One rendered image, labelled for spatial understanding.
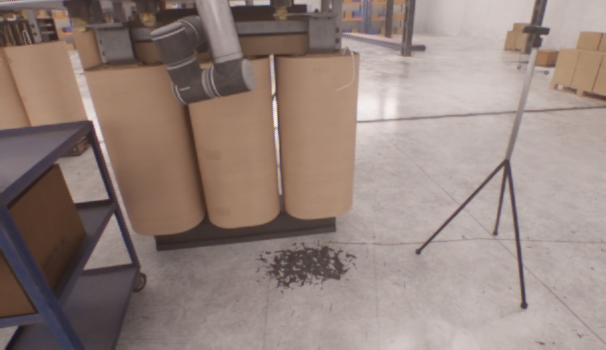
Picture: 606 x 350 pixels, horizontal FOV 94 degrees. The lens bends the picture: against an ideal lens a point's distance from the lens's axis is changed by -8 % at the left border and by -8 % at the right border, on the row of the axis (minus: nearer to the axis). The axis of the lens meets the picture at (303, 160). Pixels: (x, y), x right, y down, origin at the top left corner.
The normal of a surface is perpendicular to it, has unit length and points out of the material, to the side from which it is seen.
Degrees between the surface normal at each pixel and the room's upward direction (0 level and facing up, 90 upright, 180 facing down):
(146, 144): 90
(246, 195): 90
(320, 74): 90
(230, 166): 90
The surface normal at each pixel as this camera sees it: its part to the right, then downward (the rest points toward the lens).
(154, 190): 0.15, 0.42
